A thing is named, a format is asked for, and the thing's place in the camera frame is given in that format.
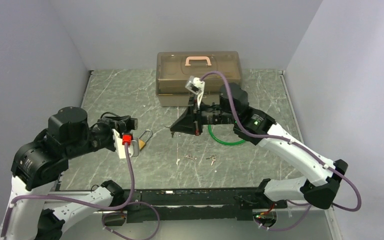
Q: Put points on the green cable lock loop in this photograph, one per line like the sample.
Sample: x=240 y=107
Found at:
x=225 y=139

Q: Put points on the translucent brown plastic toolbox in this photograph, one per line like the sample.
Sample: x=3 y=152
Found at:
x=173 y=69

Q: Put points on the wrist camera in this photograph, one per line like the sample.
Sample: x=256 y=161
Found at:
x=125 y=145
x=196 y=86

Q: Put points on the silver keys on ring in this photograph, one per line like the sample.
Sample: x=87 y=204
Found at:
x=190 y=157

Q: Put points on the aluminium extrusion rail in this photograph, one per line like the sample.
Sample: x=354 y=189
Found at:
x=306 y=204

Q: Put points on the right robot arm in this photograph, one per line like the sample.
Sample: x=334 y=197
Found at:
x=321 y=177

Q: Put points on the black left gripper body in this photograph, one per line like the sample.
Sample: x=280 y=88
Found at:
x=116 y=124

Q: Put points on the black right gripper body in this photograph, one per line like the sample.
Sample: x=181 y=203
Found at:
x=196 y=117

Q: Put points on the small silver key pair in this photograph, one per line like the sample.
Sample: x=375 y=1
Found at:
x=212 y=158

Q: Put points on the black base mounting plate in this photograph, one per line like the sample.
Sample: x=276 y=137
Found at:
x=238 y=203

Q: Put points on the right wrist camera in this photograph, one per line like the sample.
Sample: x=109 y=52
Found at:
x=196 y=86

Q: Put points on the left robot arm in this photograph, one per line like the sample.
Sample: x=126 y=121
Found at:
x=33 y=213

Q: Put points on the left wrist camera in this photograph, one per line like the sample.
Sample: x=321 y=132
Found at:
x=125 y=145

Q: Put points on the brass padlock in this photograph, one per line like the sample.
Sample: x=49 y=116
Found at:
x=144 y=138

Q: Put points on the black cable lock loop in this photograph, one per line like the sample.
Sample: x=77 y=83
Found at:
x=110 y=115

